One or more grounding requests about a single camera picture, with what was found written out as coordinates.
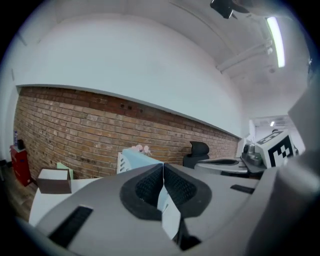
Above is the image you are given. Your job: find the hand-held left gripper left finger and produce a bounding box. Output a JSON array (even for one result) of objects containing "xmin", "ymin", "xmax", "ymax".
[{"xmin": 34, "ymin": 163, "xmax": 181, "ymax": 251}]

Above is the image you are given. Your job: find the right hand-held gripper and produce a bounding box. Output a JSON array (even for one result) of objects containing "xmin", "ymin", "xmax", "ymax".
[{"xmin": 194, "ymin": 129, "xmax": 295, "ymax": 176}]

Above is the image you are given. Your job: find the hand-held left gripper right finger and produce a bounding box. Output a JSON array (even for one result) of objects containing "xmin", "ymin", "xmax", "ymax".
[{"xmin": 163, "ymin": 162, "xmax": 261, "ymax": 251}]

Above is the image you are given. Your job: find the light blue tube package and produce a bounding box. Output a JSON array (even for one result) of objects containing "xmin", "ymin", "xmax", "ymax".
[{"xmin": 121, "ymin": 148, "xmax": 182, "ymax": 241}]

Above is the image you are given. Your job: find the brown and white cardboard box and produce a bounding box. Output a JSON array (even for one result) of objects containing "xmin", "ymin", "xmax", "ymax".
[{"xmin": 37, "ymin": 168, "xmax": 73, "ymax": 195}]

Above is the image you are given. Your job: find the black office chair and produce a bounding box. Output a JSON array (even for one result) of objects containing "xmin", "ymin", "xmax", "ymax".
[{"xmin": 182, "ymin": 140, "xmax": 211, "ymax": 169}]

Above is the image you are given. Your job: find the light green folder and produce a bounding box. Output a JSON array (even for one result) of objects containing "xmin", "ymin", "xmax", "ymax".
[{"xmin": 56, "ymin": 162, "xmax": 76, "ymax": 181}]

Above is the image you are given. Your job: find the white table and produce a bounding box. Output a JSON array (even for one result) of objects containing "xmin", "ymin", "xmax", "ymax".
[{"xmin": 29, "ymin": 174, "xmax": 106, "ymax": 226}]

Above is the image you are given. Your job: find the red cabinet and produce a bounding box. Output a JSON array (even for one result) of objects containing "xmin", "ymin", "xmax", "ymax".
[{"xmin": 9, "ymin": 144, "xmax": 32, "ymax": 187}]

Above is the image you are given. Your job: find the white ceiling conduit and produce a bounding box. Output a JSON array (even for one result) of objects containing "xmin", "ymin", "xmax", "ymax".
[{"xmin": 215, "ymin": 39, "xmax": 274, "ymax": 74}]

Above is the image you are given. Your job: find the ceiling tube light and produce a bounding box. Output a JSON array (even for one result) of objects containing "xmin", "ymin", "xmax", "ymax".
[{"xmin": 265, "ymin": 16, "xmax": 286, "ymax": 69}]

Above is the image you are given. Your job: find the black head-worn camera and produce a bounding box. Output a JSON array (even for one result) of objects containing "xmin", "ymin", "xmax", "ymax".
[{"xmin": 209, "ymin": 0, "xmax": 251, "ymax": 20}]

